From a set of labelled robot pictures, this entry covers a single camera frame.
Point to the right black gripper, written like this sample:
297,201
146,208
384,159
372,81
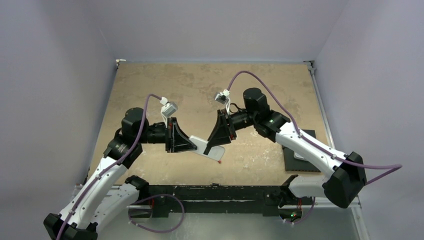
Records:
227,125

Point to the black perforated box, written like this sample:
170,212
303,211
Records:
294,165

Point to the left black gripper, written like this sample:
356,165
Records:
179,140

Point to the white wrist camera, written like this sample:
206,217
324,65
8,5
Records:
223,98
167,110

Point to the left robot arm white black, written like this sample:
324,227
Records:
91,209

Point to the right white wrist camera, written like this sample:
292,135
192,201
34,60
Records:
223,98

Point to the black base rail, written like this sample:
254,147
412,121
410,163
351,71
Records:
223,199

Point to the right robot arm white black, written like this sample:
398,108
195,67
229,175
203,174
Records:
280,129

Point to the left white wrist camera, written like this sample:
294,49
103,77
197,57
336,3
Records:
167,110

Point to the white red remote control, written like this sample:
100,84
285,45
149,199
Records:
211,152

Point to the aluminium frame rail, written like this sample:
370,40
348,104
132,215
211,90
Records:
319,99

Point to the white device on box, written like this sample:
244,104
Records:
298,156

